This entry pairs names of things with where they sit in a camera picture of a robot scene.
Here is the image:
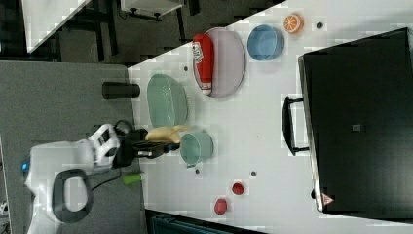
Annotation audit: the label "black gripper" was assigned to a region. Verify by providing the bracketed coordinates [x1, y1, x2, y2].
[113, 129, 180, 168]

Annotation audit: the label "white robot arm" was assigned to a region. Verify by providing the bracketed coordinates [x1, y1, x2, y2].
[21, 124, 186, 234]

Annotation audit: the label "green mug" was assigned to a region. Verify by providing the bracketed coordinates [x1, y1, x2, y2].
[179, 132, 213, 168]

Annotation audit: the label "green lime toy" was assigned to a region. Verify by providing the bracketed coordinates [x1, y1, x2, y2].
[122, 174, 143, 185]

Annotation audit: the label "green perforated colander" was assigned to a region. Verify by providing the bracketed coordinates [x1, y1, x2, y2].
[147, 74, 188, 128]

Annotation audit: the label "black cylinder upper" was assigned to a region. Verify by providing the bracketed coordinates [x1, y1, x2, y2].
[101, 82, 140, 99]

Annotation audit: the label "red toy strawberry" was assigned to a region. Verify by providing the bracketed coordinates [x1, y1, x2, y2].
[214, 198, 228, 215]

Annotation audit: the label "dark red toy fruit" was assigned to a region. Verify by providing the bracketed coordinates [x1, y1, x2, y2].
[232, 182, 244, 195]

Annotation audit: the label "red ketchup bottle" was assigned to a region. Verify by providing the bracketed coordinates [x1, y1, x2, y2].
[192, 33, 214, 95]

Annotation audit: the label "grey round plate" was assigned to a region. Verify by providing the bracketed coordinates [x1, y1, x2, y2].
[193, 27, 245, 98]

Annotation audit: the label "blue bowl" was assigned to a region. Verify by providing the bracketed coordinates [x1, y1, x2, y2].
[247, 24, 284, 60]

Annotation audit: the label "white side table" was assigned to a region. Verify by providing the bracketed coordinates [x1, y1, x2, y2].
[21, 0, 92, 54]

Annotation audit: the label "orange slice toy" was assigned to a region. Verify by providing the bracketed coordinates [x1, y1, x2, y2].
[283, 13, 304, 34]

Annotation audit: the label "black toaster oven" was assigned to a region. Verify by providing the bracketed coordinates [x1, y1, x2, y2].
[297, 27, 413, 223]

